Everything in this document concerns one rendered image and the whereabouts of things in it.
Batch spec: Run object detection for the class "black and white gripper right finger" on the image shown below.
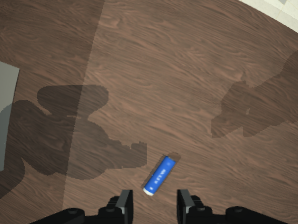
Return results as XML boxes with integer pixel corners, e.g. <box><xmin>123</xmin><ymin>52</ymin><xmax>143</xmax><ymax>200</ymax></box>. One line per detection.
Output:
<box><xmin>177</xmin><ymin>189</ymin><xmax>288</xmax><ymax>224</ymax></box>

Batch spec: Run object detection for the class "blue aa battery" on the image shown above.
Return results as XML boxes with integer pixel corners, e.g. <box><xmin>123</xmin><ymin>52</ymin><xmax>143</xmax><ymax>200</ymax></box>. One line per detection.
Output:
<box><xmin>143</xmin><ymin>156</ymin><xmax>176</xmax><ymax>196</ymax></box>

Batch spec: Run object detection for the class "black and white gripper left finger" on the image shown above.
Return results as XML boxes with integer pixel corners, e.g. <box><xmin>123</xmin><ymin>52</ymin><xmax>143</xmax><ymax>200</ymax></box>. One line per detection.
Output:
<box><xmin>29</xmin><ymin>190</ymin><xmax>134</xmax><ymax>224</ymax></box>

